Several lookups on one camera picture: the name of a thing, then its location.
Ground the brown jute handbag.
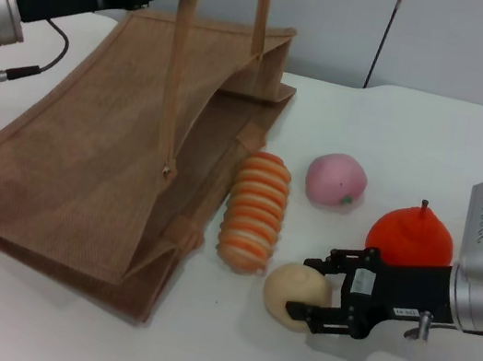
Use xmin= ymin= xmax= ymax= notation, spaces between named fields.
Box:
xmin=0 ymin=0 xmax=313 ymax=344

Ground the orange striped bread roll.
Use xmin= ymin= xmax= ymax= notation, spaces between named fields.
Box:
xmin=211 ymin=146 xmax=297 ymax=281

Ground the beige round egg yolk pastry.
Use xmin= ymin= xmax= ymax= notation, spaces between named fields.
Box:
xmin=256 ymin=259 xmax=338 ymax=338

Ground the orange tangerine with stem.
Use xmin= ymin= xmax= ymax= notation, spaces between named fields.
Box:
xmin=361 ymin=190 xmax=463 ymax=277

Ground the pink peach bun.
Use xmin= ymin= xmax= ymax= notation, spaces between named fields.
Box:
xmin=301 ymin=147 xmax=372 ymax=213

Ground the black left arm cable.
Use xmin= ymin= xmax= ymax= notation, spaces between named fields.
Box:
xmin=0 ymin=10 xmax=74 ymax=91

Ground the silver right arm cable plug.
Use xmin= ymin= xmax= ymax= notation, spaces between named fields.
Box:
xmin=403 ymin=308 xmax=434 ymax=344

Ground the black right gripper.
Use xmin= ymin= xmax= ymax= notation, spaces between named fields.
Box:
xmin=281 ymin=236 xmax=466 ymax=358

